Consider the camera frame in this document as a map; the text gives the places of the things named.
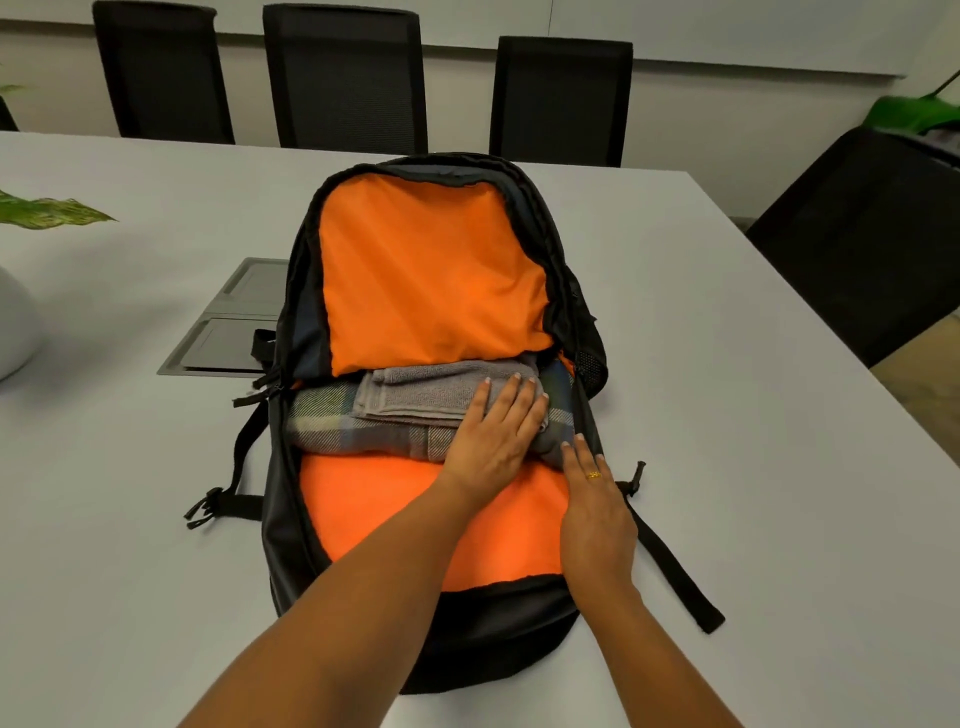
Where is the person's right hand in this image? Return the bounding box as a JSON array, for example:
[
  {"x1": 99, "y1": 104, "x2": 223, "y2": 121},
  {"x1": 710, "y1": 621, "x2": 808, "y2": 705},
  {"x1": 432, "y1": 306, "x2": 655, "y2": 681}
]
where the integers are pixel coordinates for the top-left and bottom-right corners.
[{"x1": 558, "y1": 433, "x2": 641, "y2": 610}]

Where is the person's left forearm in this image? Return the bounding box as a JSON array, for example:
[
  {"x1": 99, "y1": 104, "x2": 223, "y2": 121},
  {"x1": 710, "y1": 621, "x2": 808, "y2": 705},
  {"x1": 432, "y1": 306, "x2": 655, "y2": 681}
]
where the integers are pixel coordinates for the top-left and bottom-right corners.
[{"x1": 179, "y1": 479, "x2": 483, "y2": 728}]

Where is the small variegated table plant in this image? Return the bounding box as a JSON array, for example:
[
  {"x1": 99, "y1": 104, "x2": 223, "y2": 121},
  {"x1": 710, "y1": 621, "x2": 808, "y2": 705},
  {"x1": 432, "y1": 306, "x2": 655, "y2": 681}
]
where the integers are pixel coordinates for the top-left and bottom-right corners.
[{"x1": 0, "y1": 82, "x2": 119, "y2": 232}]

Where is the black frame chair green seat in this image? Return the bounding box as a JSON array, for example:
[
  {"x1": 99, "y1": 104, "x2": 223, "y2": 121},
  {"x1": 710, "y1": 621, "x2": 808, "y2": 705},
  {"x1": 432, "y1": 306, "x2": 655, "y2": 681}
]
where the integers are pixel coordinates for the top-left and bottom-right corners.
[{"x1": 860, "y1": 71, "x2": 960, "y2": 140}]

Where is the person's left hand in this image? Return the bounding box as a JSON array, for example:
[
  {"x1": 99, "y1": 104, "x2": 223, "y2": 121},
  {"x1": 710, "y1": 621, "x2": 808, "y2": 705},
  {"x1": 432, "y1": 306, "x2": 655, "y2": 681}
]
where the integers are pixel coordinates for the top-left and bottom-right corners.
[{"x1": 436, "y1": 371, "x2": 553, "y2": 513}]

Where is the plaid flannel shirt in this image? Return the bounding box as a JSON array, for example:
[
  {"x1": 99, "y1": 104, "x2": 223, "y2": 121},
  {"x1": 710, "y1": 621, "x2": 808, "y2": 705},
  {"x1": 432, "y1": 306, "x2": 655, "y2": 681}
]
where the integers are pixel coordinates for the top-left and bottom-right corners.
[{"x1": 284, "y1": 352, "x2": 577, "y2": 470}]

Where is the black backpack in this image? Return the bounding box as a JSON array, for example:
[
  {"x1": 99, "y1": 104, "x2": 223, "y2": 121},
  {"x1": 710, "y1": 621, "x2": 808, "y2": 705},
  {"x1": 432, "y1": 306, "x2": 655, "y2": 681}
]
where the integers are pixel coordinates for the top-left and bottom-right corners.
[{"x1": 184, "y1": 152, "x2": 727, "y2": 696}]

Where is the person's right forearm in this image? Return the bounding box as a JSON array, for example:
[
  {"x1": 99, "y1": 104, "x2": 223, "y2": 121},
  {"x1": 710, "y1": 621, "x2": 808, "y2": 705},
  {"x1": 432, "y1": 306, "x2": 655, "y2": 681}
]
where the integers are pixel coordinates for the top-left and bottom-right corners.
[{"x1": 588, "y1": 584, "x2": 745, "y2": 728}]

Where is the black chair with top handle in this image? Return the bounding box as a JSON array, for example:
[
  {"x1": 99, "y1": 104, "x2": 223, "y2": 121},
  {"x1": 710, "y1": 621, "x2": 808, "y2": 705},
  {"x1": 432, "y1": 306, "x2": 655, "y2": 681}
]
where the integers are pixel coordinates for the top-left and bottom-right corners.
[{"x1": 745, "y1": 125, "x2": 960, "y2": 370}]

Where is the grey table cable box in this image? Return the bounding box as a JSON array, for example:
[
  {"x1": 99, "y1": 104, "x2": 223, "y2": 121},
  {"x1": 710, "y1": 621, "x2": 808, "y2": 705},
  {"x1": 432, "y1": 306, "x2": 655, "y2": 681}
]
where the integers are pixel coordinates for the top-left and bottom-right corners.
[{"x1": 156, "y1": 257, "x2": 291, "y2": 378}]

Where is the grey towel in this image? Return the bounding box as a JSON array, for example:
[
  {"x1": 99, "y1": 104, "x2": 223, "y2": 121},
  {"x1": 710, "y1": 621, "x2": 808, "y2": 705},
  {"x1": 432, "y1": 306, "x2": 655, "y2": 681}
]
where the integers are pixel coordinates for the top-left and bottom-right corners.
[{"x1": 350, "y1": 356, "x2": 543, "y2": 431}]

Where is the white round plant pot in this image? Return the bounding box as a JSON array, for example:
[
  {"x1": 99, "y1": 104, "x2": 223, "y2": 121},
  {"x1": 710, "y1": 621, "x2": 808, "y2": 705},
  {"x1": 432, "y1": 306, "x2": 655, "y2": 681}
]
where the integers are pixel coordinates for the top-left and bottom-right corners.
[{"x1": 0, "y1": 263, "x2": 47, "y2": 382}]

